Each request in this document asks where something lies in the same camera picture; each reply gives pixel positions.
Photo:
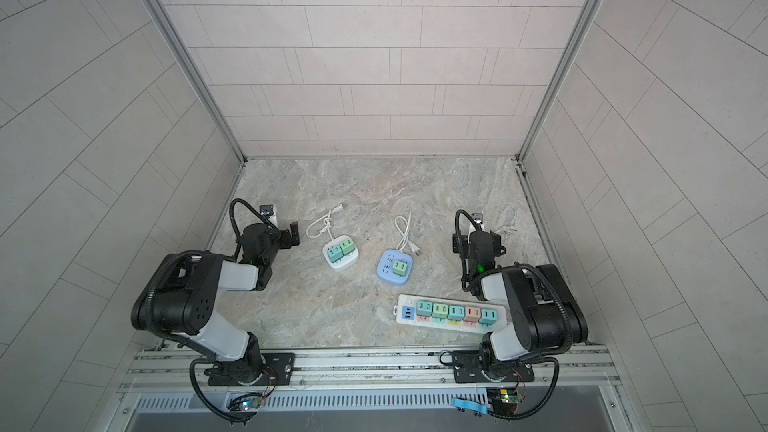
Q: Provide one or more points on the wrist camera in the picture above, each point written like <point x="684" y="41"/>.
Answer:
<point x="268" y="211"/>
<point x="478" y="220"/>

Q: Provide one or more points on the green charger plug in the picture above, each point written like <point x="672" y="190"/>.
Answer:
<point x="440" y="310"/>
<point x="400" y="268"/>
<point x="347" y="247"/>

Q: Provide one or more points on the white square socket cube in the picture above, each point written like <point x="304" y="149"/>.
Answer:
<point x="346" y="261"/>

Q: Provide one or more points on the pink charger plug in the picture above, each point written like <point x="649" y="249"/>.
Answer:
<point x="472" y="314"/>

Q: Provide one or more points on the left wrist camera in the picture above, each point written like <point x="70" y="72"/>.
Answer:
<point x="268" y="211"/>

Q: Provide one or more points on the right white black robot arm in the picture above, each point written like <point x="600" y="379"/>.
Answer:
<point x="544" y="317"/>

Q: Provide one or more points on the aluminium mounting rail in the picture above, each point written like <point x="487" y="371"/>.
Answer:
<point x="166" y="370"/>

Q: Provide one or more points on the circuit board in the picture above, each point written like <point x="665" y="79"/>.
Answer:
<point x="504" y="402"/>
<point x="247" y="403"/>

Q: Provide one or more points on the teal charger plug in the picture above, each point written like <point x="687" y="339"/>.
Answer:
<point x="334" y="254"/>
<point x="456" y="313"/>
<point x="488" y="317"/>
<point x="424" y="309"/>

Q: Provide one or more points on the blue clip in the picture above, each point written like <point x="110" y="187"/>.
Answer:
<point x="476" y="408"/>

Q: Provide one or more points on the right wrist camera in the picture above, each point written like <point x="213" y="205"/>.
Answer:
<point x="478" y="220"/>

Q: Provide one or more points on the white multicolour power strip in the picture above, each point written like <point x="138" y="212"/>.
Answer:
<point x="405" y="313"/>

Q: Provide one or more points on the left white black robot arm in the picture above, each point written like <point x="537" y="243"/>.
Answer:
<point x="178" y="303"/>

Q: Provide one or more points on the right circuit board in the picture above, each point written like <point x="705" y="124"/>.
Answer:
<point x="504" y="402"/>

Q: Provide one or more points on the blue square socket cube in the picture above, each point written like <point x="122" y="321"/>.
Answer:
<point x="384" y="267"/>

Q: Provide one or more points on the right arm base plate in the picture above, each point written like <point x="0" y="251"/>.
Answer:
<point x="474" y="366"/>

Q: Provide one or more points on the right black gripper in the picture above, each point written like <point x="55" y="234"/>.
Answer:
<point x="465" y="244"/>

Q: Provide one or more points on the left circuit board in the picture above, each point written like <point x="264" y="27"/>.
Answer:
<point x="247" y="403"/>

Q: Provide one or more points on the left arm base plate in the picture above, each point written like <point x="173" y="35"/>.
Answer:
<point x="270" y="369"/>

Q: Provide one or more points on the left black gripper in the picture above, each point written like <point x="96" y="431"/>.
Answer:
<point x="284" y="236"/>

